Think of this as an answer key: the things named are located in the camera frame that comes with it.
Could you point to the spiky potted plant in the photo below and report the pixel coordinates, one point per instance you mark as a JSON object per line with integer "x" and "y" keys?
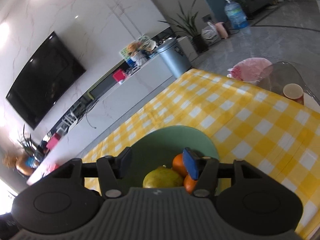
{"x": 28, "y": 142}

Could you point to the tall potted plant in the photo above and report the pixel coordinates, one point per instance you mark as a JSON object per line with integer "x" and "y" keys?
{"x": 190, "y": 27}

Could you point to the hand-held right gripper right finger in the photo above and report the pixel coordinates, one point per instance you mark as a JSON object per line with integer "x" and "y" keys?
{"x": 191, "y": 165}

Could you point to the silver trash can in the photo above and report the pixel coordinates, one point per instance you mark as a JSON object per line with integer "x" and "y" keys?
{"x": 175, "y": 57}

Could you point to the orange and blue bag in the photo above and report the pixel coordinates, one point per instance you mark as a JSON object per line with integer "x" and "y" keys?
{"x": 22, "y": 165}

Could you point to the white router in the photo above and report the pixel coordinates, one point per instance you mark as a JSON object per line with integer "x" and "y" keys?
{"x": 68, "y": 121}

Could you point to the red box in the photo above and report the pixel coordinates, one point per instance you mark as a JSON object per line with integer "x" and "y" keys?
{"x": 118, "y": 77}

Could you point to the paper cup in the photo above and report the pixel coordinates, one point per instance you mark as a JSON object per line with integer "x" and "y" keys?
{"x": 293, "y": 93}

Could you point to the mandarin orange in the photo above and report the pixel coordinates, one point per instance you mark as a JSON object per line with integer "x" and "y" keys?
{"x": 178, "y": 165}
{"x": 188, "y": 184}

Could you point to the teddy bear bouquet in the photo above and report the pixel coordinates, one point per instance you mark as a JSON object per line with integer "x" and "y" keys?
{"x": 136, "y": 53}

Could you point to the white television cabinet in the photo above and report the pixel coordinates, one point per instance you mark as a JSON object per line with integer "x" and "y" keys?
{"x": 130, "y": 90}

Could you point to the yellow pear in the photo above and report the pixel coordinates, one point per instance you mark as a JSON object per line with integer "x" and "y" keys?
{"x": 162, "y": 177}

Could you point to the pink-red box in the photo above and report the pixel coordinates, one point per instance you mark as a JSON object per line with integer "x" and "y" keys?
{"x": 53, "y": 141}

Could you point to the black television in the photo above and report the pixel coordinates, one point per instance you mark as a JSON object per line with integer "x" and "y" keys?
{"x": 45, "y": 80}

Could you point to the blue water bottle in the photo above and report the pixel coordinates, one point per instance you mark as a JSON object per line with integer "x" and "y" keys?
{"x": 236, "y": 15}

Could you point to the green colander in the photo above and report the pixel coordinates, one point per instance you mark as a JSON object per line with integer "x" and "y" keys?
{"x": 160, "y": 142}

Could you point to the pink pig-shaped appliance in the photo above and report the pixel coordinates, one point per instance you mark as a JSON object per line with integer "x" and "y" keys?
{"x": 222, "y": 30}

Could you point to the white plastic bag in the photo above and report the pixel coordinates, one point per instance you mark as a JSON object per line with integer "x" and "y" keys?
{"x": 211, "y": 33}

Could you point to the transparent chair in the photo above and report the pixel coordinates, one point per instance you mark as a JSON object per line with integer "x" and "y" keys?
{"x": 282, "y": 75}

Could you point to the printed picture board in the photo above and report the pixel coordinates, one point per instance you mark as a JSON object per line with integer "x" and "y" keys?
{"x": 143, "y": 40}

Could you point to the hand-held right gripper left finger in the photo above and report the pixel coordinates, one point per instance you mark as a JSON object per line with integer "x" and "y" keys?
{"x": 126, "y": 163}

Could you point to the yellow checked tablecloth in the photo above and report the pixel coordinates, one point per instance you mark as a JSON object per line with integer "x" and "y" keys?
{"x": 250, "y": 130}

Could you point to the stack of pink boxes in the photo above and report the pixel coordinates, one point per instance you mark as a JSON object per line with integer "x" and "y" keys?
{"x": 53, "y": 168}

